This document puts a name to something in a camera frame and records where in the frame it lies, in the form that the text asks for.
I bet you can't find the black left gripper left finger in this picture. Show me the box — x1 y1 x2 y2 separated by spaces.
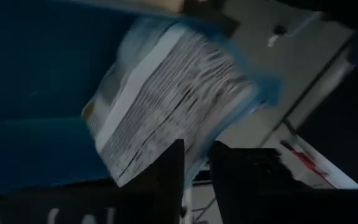
3 138 185 224

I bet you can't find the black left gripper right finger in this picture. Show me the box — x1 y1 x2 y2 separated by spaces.
210 140 358 224

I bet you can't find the blue Maruchan ramen pack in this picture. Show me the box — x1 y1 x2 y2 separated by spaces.
81 15 285 188

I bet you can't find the white paper sheet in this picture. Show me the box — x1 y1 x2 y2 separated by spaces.
261 123 358 190

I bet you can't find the black desk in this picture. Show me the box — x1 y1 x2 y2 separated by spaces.
296 66 358 184

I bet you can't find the blue plastic bin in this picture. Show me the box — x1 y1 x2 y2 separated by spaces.
0 0 142 200

